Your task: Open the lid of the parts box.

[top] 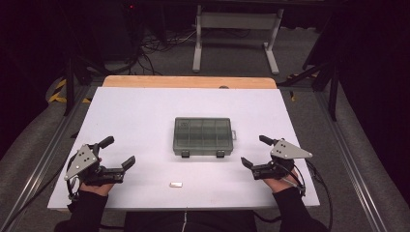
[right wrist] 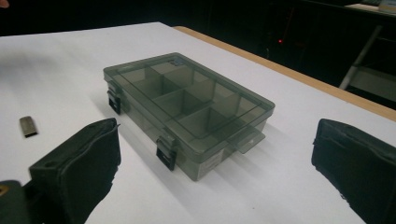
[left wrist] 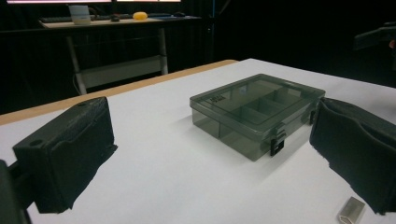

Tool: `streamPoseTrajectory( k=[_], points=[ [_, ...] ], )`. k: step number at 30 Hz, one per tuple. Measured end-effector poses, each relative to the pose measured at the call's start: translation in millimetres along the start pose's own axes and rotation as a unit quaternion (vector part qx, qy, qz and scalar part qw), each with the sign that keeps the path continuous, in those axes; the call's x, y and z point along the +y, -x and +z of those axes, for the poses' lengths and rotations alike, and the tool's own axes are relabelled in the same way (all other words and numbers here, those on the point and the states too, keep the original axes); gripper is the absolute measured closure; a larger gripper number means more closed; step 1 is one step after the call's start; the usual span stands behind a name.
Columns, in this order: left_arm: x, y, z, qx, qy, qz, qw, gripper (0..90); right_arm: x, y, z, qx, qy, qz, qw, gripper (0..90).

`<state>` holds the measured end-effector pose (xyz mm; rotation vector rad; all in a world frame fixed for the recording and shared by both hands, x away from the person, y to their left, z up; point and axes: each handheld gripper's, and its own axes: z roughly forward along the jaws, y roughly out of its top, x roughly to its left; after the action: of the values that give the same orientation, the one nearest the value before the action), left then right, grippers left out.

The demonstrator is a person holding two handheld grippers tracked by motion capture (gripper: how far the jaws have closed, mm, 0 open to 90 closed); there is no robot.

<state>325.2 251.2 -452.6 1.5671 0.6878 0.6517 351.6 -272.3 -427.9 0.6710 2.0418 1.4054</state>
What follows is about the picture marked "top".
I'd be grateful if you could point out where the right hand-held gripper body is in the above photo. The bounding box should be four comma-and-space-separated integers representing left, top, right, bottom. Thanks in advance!
251, 138, 313, 181

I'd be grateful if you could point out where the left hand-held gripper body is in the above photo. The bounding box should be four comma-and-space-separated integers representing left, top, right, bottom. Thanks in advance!
64, 143, 126, 187

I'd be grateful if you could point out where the grey transparent compartment storage box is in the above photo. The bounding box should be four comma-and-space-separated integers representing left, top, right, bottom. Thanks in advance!
172, 116, 238, 160

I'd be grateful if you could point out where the person's left hand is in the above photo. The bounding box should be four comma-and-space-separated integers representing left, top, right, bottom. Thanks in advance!
78, 182, 114, 197

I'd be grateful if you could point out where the person's right hand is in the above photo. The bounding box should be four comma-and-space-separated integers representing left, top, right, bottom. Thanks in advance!
262, 167, 300, 194

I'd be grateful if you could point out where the yellow black hazard tape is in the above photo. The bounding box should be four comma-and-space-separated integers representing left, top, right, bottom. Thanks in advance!
47, 78, 93, 104

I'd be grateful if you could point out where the black tripod stand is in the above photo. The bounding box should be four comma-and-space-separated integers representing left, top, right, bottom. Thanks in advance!
276, 59, 340, 123
62, 52, 109, 117

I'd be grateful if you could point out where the person's black clothed torso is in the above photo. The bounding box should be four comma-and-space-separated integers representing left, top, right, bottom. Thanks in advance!
124, 210, 259, 232

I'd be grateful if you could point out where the dark equipment with red light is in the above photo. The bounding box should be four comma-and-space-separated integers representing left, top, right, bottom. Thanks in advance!
96, 0, 144, 63

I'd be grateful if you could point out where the aluminium floor rail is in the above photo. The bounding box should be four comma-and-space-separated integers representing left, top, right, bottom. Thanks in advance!
313, 90, 390, 232
0, 85, 99, 232

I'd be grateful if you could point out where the right hand-held gripper black cable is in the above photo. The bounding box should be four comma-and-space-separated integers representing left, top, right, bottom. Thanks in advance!
288, 159, 334, 232

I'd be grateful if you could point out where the bundle of black floor cables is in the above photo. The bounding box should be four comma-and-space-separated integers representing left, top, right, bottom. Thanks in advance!
129, 28, 198, 77

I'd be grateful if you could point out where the grey metal desk frame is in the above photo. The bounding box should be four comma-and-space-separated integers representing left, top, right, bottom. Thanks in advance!
191, 4, 285, 76

